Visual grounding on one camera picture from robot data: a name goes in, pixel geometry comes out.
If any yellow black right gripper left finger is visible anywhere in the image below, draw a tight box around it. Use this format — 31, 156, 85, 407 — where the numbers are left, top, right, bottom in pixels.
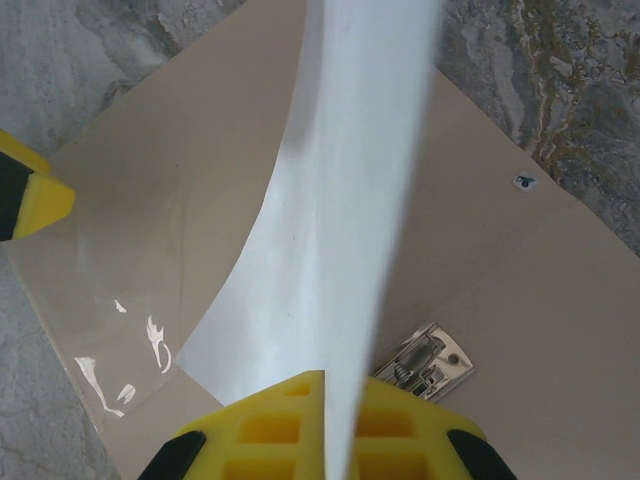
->
143, 368, 329, 480

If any white paper sheet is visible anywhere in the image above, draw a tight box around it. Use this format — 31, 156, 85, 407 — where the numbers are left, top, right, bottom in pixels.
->
177, 0, 444, 480

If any metal folder clip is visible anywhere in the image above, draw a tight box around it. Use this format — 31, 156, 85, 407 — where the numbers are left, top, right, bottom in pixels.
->
368, 320, 475, 404

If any beige cardboard folder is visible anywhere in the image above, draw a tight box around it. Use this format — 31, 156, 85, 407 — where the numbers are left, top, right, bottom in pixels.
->
7, 0, 640, 480

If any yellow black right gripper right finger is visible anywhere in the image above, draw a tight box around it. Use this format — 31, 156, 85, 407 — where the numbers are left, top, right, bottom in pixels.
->
352, 375, 520, 480

